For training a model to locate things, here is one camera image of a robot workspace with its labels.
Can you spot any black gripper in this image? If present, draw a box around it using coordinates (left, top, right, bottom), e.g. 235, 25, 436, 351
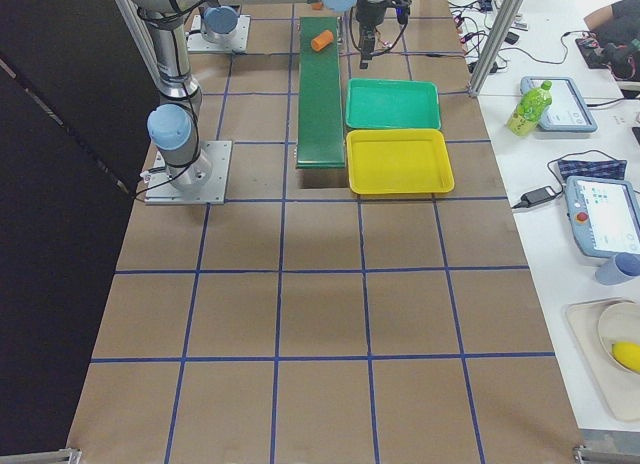
356, 0, 390, 69

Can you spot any plain orange cylinder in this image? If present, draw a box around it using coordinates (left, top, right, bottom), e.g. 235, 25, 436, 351
310, 30, 334, 52

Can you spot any green plastic tray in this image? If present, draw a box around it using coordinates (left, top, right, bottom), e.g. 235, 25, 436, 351
345, 78, 441, 130

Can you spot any green conveyor belt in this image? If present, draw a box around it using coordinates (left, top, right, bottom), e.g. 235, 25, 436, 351
296, 17, 345, 170

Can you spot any yellow plastic tray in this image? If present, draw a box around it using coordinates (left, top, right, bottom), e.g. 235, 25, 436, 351
346, 129, 455, 195

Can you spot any green tea bottle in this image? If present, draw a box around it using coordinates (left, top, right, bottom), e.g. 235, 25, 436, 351
506, 80, 552, 137

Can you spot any far teach pendant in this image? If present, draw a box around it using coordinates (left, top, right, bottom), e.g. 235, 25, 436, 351
520, 76, 598, 133

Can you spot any teach pendant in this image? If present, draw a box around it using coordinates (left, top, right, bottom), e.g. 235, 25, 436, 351
520, 76, 598, 133
564, 176, 639, 258

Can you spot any black power adapter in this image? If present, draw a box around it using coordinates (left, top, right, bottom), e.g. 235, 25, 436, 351
517, 186, 557, 208

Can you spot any blue plaid cloth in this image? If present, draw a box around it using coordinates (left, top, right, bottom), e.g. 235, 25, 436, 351
557, 159, 627, 180

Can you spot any near teach pendant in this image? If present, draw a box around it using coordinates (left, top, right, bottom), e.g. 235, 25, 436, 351
564, 176, 639, 258

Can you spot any blue plastic cup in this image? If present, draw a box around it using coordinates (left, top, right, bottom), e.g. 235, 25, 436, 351
595, 252, 639, 285

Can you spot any beige tray with bowl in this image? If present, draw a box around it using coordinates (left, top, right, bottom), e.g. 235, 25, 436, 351
565, 298, 639, 423

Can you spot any yellow lemon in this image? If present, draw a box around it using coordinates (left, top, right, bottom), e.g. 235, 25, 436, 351
611, 341, 640, 373

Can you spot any aluminium frame post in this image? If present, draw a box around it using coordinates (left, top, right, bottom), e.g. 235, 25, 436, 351
468, 0, 524, 97

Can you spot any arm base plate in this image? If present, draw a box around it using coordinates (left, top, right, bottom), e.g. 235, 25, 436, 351
142, 141, 232, 205
185, 13, 252, 55

